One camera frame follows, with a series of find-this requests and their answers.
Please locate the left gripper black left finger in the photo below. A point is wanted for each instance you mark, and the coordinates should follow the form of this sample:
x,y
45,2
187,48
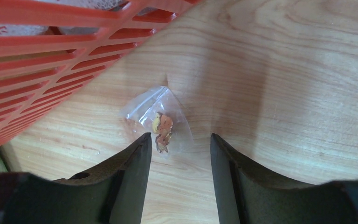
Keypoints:
x,y
111,192

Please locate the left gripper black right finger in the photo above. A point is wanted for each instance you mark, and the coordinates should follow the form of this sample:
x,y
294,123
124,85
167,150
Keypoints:
x,y
249,193

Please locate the clear plastic bag with snack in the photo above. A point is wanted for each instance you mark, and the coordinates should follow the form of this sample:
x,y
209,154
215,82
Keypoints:
x,y
159,112

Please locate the red plastic shopping basket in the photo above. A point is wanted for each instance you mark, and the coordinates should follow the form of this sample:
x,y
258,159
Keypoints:
x,y
49,49

